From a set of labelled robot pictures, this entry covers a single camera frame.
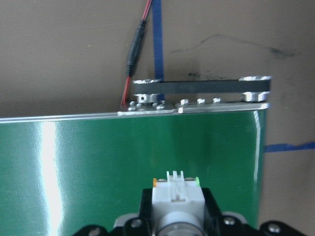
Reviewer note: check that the green belt conveyor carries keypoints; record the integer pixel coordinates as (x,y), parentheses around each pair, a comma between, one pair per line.
(98,159)

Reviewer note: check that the green push button switch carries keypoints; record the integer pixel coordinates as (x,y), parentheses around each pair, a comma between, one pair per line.
(177,196)

